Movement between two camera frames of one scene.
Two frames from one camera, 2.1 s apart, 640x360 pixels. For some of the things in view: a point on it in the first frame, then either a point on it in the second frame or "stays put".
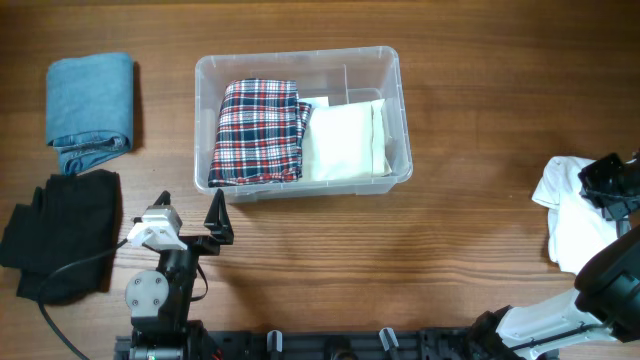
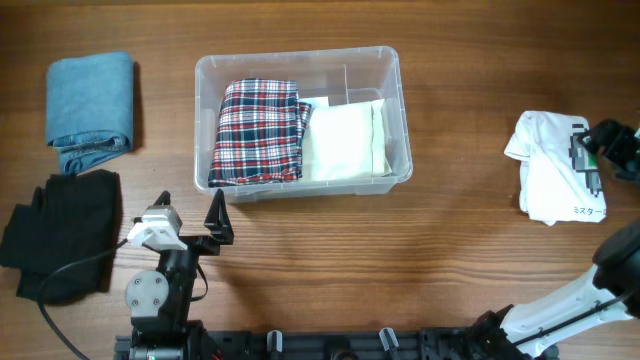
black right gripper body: (615, 186) → (627, 150)
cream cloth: (344, 142) stays put
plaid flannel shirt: (259, 133) stays put
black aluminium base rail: (336, 344) stays put
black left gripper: (221, 229) stays put
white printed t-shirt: (578, 230) → (561, 180)
